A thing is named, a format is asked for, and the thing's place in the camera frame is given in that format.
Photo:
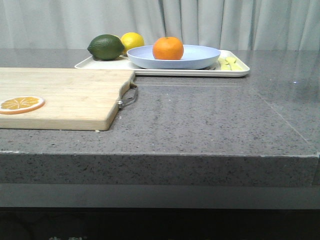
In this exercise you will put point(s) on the orange fruit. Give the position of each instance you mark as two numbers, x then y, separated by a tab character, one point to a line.
168	48

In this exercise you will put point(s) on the wooden cutting board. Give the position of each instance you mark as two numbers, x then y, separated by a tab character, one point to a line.
74	99

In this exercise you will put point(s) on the yellow lemon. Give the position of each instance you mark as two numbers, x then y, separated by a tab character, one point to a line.
131	40

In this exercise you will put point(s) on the yellow-green spoon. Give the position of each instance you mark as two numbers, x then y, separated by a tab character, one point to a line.
232	62
224	65

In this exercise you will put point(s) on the green lime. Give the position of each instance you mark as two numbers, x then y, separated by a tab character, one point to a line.
106	47

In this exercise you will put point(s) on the white curtain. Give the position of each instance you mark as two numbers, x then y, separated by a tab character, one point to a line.
224	24

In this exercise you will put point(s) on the orange slice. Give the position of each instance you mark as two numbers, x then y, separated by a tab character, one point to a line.
21	104

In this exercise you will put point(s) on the metal cutting board handle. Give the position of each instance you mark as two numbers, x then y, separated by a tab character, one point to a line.
129	97

